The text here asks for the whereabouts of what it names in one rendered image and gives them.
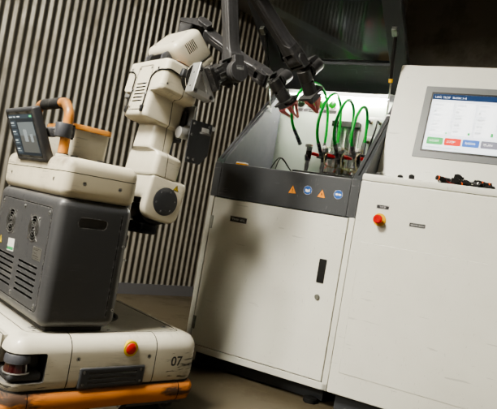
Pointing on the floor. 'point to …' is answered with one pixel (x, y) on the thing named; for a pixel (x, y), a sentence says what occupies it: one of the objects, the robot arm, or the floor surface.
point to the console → (432, 274)
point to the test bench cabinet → (306, 385)
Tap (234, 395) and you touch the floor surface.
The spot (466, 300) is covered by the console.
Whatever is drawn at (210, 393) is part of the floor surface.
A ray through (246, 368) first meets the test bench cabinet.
